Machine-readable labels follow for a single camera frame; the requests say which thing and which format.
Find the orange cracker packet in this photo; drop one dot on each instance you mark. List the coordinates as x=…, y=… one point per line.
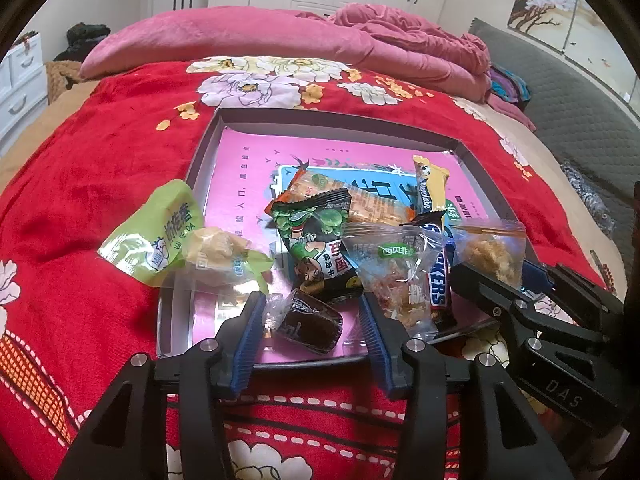
x=370, y=205

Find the colourful clothes pile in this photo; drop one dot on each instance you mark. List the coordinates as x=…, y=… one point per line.
x=507, y=85

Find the yellow snack bar packet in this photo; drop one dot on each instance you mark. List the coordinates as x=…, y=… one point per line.
x=432, y=185

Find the clear packet pale pastry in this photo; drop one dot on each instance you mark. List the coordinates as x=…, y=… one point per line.
x=215, y=250

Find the pink book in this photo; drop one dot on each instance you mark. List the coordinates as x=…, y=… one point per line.
x=240, y=175

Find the dark clothes pile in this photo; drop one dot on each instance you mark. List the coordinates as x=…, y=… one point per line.
x=85, y=35

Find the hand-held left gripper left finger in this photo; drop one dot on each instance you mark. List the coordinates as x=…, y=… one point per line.
x=247, y=345

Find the pink crumpled quilt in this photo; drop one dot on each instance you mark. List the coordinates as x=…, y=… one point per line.
x=415, y=45

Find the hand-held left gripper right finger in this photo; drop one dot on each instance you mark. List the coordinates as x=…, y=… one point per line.
x=380, y=355

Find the pink folded quilt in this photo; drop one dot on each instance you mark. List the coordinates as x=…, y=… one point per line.
x=200, y=35

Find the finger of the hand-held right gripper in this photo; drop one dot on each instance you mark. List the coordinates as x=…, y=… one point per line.
x=535, y=275
x=492, y=300

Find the dark green pea packet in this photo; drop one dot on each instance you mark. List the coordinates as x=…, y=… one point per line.
x=315, y=240

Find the dark brown candy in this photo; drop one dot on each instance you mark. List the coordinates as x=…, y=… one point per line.
x=310, y=322

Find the grey cardboard box tray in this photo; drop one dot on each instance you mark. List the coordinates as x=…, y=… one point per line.
x=205, y=160

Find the grey quilted headboard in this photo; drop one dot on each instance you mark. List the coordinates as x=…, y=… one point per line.
x=565, y=110

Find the light green snack packet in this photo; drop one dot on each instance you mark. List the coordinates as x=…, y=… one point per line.
x=155, y=240

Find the beige bed sheet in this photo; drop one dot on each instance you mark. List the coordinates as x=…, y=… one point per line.
x=545, y=160

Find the white drawer chest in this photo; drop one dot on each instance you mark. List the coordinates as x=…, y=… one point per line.
x=20, y=90

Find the red floral blanket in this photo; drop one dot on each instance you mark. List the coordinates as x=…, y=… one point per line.
x=100, y=160

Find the brown knitted cloth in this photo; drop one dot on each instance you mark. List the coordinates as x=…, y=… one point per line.
x=60, y=80

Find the grey patterned cloth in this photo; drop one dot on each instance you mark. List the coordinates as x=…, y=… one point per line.
x=590, y=195

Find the clear packet green label pastry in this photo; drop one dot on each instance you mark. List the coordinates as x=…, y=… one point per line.
x=395, y=285

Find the clear packet brown pastry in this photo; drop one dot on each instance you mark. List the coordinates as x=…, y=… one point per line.
x=492, y=252

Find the brown chocolate bar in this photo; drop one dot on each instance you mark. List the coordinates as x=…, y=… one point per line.
x=435, y=280

